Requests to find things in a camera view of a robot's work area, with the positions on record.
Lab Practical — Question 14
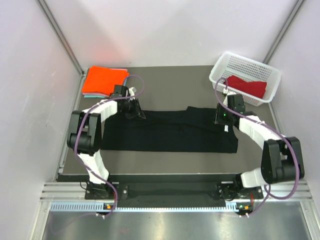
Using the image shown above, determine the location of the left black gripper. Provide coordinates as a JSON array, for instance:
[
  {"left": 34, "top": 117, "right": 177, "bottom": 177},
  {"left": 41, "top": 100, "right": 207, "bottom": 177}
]
[{"left": 120, "top": 97, "right": 145, "bottom": 120}]

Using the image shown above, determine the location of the black t shirt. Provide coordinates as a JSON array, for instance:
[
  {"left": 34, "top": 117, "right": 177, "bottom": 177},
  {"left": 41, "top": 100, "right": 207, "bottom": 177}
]
[{"left": 101, "top": 106, "right": 238, "bottom": 154}]

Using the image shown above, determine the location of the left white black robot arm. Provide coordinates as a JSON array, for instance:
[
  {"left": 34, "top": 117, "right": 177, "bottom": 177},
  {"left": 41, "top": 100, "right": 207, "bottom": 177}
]
[{"left": 66, "top": 85, "right": 146, "bottom": 199}]

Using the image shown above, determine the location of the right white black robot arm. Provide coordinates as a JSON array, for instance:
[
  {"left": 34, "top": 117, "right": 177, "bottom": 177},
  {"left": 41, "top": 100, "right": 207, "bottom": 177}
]
[{"left": 215, "top": 90, "right": 305, "bottom": 198}]

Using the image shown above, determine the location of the red t shirt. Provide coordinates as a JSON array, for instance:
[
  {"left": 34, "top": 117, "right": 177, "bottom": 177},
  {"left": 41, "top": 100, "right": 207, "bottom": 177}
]
[{"left": 227, "top": 75, "right": 267, "bottom": 99}]

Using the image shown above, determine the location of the orange folded t shirt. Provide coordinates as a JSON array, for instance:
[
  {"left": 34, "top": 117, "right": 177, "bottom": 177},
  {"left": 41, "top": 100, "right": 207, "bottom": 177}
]
[{"left": 81, "top": 66, "right": 130, "bottom": 96}]

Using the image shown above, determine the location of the white plastic basket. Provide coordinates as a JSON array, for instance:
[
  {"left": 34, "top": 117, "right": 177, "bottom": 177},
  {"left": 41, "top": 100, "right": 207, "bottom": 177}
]
[{"left": 209, "top": 51, "right": 282, "bottom": 107}]

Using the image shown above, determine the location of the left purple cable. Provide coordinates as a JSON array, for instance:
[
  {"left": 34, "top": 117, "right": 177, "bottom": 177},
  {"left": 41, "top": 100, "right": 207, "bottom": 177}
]
[{"left": 49, "top": 74, "right": 145, "bottom": 233}]

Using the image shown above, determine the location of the purple cable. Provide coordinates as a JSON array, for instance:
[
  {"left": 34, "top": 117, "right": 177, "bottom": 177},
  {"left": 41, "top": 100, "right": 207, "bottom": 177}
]
[
  {"left": 49, "top": 74, "right": 145, "bottom": 233},
  {"left": 214, "top": 77, "right": 301, "bottom": 218}
]

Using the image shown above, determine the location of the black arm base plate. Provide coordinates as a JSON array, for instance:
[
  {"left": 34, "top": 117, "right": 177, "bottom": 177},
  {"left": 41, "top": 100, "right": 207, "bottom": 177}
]
[{"left": 84, "top": 173, "right": 263, "bottom": 209}]

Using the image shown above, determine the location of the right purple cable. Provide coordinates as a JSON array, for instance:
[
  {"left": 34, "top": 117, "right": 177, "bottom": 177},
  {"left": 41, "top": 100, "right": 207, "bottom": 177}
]
[{"left": 214, "top": 77, "right": 301, "bottom": 218}]

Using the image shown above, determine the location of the aluminium frame rail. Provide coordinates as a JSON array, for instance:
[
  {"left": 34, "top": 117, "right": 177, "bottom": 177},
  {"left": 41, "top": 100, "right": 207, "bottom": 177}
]
[{"left": 39, "top": 181, "right": 313, "bottom": 202}]

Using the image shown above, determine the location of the grey slotted cable duct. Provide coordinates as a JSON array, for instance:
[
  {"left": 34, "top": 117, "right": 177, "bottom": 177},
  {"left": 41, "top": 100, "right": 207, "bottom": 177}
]
[{"left": 50, "top": 201, "right": 252, "bottom": 214}]

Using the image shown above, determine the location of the right aluminium corner post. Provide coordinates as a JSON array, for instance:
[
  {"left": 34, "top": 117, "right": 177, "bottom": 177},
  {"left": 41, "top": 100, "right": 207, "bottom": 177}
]
[{"left": 263, "top": 0, "right": 306, "bottom": 65}]

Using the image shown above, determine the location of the aluminium corner post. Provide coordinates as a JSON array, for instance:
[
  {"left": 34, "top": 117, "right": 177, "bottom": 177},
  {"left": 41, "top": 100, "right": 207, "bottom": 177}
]
[
  {"left": 36, "top": 0, "right": 84, "bottom": 76},
  {"left": 263, "top": 0, "right": 306, "bottom": 65}
]

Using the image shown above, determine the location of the left aluminium corner post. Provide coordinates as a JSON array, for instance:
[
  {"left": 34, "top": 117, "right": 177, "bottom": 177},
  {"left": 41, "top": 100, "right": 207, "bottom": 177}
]
[{"left": 36, "top": 0, "right": 84, "bottom": 76}]

